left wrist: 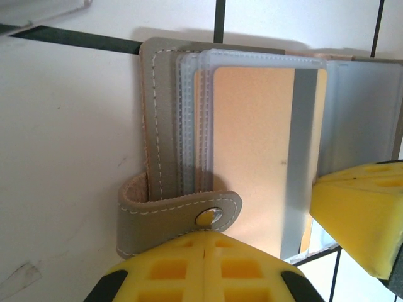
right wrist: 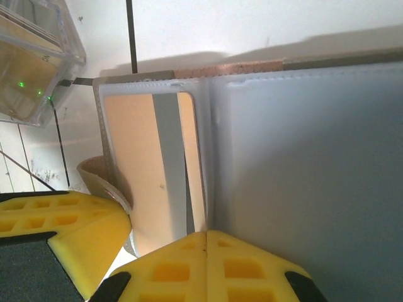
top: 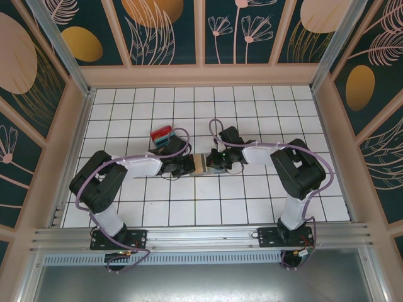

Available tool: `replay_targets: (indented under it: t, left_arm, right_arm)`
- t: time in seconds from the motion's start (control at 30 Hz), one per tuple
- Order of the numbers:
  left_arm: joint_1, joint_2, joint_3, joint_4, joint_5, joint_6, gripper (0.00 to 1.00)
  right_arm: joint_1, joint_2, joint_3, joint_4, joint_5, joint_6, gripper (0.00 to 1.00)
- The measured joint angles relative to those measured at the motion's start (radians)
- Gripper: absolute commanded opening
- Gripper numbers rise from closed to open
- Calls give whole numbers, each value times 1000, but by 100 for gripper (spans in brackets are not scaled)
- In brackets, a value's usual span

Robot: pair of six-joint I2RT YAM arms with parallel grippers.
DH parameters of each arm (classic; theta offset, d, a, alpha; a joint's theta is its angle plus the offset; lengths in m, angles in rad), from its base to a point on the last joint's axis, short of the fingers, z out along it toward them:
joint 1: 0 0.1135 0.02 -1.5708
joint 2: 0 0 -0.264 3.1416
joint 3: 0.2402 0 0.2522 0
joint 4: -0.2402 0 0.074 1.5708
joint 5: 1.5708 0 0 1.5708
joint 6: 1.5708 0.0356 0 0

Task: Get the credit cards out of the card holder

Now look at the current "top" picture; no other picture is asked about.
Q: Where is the grey card holder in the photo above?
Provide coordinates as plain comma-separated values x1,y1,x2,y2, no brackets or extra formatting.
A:
190,152,228,176

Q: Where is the grey slotted cable duct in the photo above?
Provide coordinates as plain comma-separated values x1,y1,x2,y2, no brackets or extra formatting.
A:
42,252,283,266

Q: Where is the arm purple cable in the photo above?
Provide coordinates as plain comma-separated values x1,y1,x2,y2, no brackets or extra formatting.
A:
209,118,334,271
75,127,192,274

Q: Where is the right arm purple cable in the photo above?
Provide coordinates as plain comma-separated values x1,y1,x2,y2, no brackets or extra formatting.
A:
209,118,334,271

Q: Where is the red card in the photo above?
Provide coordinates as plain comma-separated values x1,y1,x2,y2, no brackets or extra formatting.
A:
150,125,173,141

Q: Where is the aluminium mounting rail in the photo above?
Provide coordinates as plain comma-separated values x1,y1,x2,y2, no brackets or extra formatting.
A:
30,222,375,253

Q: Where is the aluminium corner post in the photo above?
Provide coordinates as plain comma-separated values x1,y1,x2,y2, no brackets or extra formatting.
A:
26,0,95,97
310,0,368,91

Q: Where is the brushed metal panel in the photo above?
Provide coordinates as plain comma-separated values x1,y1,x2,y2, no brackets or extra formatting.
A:
31,248,375,302

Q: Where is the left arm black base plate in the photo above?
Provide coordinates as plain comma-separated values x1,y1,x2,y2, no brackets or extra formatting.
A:
90,229,148,251

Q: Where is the aluminium side rail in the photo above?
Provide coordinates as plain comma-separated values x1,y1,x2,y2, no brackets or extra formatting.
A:
48,89,96,228

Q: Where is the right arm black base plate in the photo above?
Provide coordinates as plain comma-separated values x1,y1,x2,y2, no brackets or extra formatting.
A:
257,226,315,249

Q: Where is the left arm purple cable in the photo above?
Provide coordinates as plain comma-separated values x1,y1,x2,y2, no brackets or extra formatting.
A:
75,127,192,274

